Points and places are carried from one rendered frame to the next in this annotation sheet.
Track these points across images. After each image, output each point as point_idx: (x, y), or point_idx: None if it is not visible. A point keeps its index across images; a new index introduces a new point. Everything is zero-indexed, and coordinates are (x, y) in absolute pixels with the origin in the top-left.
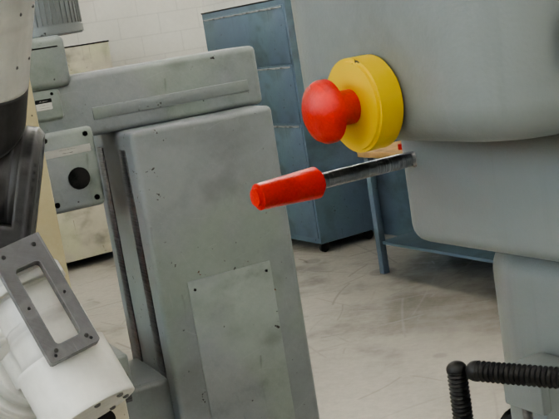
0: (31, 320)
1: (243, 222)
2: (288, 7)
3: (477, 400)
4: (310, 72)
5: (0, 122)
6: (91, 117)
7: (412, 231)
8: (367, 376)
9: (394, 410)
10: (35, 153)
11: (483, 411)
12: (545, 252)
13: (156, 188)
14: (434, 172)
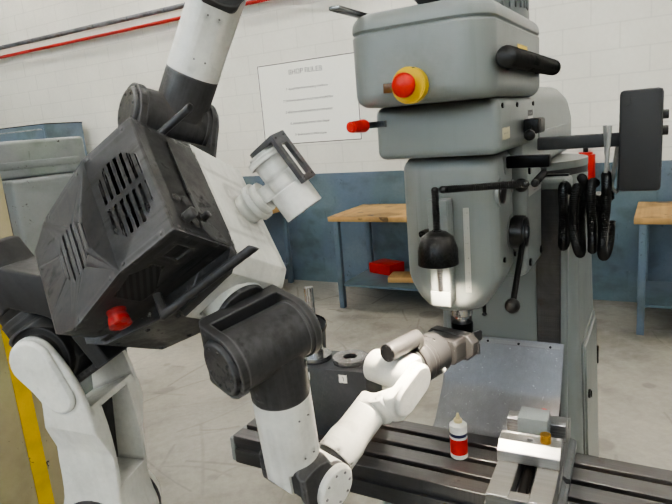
0: (292, 163)
1: None
2: (47, 130)
3: (195, 342)
4: (371, 77)
5: (211, 94)
6: None
7: None
8: None
9: (149, 353)
10: (217, 113)
11: (201, 347)
12: (452, 151)
13: (29, 216)
14: (397, 127)
